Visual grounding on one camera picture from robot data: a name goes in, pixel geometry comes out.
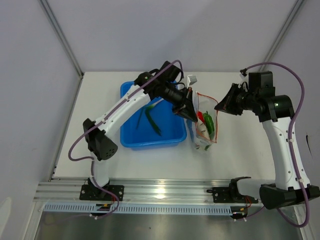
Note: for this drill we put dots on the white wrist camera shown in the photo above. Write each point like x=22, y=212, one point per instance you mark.
x=244, y=76
x=191, y=79

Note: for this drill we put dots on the toy napa cabbage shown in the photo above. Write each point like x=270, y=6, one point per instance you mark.
x=211, y=141

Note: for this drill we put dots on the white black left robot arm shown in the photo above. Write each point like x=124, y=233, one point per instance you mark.
x=149, y=85

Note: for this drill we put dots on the aluminium frame rail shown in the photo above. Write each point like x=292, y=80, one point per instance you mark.
x=144, y=191

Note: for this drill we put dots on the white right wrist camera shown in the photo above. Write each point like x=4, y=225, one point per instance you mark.
x=244, y=76

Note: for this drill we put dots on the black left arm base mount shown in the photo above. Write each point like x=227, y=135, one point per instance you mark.
x=89, y=192

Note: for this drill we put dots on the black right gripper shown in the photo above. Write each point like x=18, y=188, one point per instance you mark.
x=227, y=104

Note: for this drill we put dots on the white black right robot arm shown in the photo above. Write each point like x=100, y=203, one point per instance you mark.
x=291, y=185

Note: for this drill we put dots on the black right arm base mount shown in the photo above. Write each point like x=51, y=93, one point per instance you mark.
x=230, y=194

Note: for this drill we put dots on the small green toy pepper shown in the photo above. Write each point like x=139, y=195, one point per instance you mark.
x=209, y=123

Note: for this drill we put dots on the toy green onion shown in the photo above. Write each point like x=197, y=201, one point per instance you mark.
x=147, y=111

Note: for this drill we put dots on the blue plastic bin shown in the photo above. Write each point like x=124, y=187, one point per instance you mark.
x=137, y=132

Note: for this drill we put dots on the slotted grey cable duct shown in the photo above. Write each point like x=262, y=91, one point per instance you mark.
x=130, y=208

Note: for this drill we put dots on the clear zip bag orange zipper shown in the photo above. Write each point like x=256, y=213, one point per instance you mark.
x=202, y=103

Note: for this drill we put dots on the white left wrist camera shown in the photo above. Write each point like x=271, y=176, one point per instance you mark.
x=191, y=79

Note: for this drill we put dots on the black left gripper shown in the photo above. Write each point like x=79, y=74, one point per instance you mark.
x=187, y=100

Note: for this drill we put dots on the grey toy fish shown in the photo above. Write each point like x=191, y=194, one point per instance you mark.
x=203, y=131

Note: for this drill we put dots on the red toy chili pepper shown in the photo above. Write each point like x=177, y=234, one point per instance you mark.
x=201, y=117

